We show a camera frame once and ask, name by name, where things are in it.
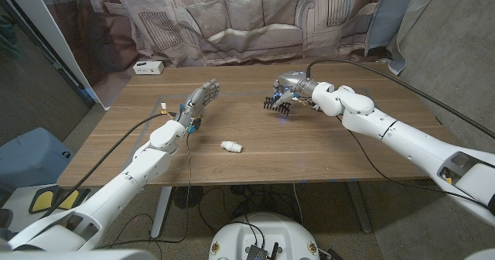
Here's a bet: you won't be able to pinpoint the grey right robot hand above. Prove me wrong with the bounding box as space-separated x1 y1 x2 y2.
271 70 321 108

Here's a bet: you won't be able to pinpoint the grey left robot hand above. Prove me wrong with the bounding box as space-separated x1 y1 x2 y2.
176 77 220 127

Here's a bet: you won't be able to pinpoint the black claw hair clip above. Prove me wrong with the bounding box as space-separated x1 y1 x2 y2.
263 95 292 117

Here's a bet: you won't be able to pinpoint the white power strip box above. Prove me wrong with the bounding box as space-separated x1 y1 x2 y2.
132 60 165 76

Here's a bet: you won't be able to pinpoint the printed sofa room backdrop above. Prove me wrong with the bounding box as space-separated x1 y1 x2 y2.
32 0 444 110

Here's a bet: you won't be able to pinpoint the black round fan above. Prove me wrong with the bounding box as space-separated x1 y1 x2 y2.
172 185 204 210

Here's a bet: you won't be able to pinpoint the white table leg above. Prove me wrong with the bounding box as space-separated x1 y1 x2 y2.
149 186 173 238

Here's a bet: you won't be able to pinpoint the grey table leg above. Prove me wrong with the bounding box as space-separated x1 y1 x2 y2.
346 181 373 234

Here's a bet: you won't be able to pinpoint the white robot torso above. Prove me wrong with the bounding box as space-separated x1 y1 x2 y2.
208 212 321 260

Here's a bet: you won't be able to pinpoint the white upright board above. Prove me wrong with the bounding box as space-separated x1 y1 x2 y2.
0 0 111 111

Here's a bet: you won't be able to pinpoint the blue plastic bin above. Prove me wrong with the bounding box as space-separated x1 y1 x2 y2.
0 127 77 193

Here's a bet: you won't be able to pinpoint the yellow black foot pedal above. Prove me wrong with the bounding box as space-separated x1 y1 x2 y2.
28 187 92 216

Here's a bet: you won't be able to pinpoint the white pedal platform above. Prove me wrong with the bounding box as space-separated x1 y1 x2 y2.
0 183 100 234

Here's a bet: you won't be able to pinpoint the person in blue jeans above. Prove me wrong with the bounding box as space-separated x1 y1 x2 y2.
0 208 13 231

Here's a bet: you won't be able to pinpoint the thin black left hand wire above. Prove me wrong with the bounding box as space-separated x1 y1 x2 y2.
92 131 194 251

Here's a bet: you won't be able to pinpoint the thin black hand wire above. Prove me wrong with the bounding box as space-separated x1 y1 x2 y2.
92 131 194 251
335 115 490 210

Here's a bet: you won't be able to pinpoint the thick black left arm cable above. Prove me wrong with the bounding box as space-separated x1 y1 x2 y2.
40 111 178 218

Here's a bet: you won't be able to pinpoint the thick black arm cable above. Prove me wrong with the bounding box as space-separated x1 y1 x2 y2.
40 111 178 218
305 58 495 140

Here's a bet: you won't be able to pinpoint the thin black right hand wire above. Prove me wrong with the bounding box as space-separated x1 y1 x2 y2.
335 115 490 210

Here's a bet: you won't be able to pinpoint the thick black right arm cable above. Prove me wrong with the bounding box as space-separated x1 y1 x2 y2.
305 58 495 140

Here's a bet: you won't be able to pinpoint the black tangled cables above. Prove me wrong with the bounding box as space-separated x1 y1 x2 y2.
197 184 305 236

